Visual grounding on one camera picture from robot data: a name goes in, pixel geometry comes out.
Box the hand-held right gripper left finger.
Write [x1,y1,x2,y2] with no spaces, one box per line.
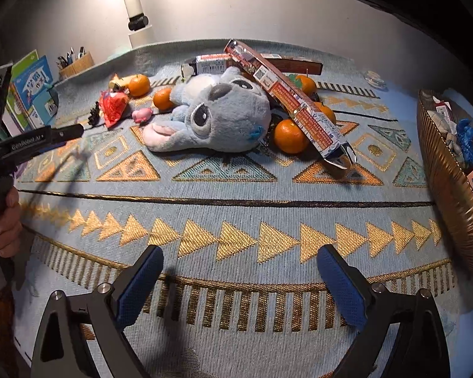
[31,244,165,378]

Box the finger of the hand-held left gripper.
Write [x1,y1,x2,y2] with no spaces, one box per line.
[43,123,84,153]

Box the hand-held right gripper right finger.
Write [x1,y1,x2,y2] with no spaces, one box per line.
[316,244,451,378]

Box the orange tangerine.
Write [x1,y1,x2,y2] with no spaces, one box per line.
[274,119,310,155]
[127,73,151,97]
[313,101,337,127]
[289,74,318,96]
[153,87,176,112]

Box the brown woven basket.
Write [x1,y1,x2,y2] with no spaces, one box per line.
[417,89,473,280]

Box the blue grey plush toy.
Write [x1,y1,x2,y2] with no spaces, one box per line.
[142,66,272,153]

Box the long printed cardboard box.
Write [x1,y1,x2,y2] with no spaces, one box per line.
[224,38,357,171]

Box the person's left hand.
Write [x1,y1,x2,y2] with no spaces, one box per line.
[0,187,23,261]

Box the black spiky toy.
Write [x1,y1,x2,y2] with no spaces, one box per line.
[87,101,104,126]

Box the blue picture book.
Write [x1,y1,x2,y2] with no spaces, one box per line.
[12,55,60,129]

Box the red snack packet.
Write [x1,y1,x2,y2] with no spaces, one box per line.
[100,90,131,129]

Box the wooden pen holder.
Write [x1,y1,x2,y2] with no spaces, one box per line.
[57,53,95,80]

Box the small yellow toy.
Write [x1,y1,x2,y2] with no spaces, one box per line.
[109,75,132,92]

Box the bunch of pens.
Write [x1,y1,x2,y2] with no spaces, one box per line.
[56,46,88,67]

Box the small pink toy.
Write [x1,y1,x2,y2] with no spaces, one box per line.
[131,107,154,123]

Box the green book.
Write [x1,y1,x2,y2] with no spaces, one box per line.
[2,49,40,132]

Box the patterned blue woven mat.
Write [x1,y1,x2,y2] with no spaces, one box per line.
[12,39,458,378]

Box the white desk lamp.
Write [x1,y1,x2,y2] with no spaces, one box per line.
[116,0,154,50]

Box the small red printed box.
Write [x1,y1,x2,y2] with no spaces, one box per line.
[180,53,237,77]

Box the blue dinosaur toy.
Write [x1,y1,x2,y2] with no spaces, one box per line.
[455,118,473,170]

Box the red white carton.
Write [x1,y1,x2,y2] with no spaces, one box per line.
[431,100,454,123]

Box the correction tape dispenser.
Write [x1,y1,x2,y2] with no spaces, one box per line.
[360,70,389,87]

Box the flat brown box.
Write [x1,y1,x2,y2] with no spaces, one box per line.
[260,52,323,75]

